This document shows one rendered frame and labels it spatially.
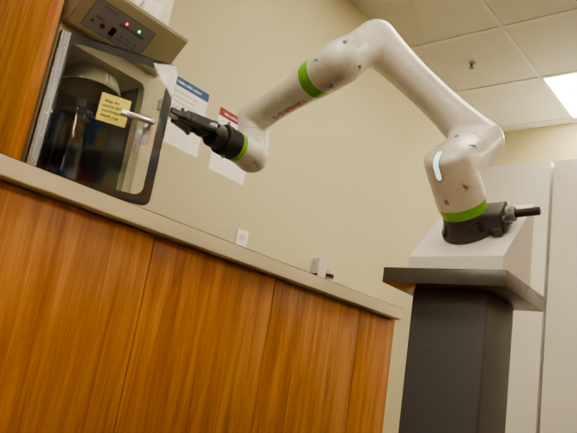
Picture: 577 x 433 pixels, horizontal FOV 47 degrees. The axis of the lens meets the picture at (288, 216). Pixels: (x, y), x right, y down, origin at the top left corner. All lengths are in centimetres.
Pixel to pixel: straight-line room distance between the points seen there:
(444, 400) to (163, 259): 75
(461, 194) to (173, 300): 77
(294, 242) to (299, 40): 97
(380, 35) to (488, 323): 81
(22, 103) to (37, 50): 14
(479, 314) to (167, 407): 78
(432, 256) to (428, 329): 19
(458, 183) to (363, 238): 187
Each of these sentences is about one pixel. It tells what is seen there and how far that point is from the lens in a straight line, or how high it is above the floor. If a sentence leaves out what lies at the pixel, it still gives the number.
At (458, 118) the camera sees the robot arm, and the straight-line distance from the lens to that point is 185.
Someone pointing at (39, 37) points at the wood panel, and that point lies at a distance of 172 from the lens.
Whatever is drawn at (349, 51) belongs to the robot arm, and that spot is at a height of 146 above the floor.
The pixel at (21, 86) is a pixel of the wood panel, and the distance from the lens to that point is 169.
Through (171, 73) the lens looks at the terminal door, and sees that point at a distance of 185.
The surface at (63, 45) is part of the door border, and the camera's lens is 183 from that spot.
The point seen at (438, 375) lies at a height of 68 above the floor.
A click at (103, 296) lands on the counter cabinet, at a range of 151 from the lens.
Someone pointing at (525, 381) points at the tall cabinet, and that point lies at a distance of 409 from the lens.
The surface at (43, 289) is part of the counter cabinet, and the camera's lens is 143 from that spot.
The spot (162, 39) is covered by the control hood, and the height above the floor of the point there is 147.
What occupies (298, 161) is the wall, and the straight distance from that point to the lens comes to 313.
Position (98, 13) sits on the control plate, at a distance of 185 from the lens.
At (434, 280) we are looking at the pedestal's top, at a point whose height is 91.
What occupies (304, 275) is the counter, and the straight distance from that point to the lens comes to 195.
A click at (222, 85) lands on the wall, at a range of 282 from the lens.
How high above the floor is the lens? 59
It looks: 15 degrees up
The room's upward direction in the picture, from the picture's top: 9 degrees clockwise
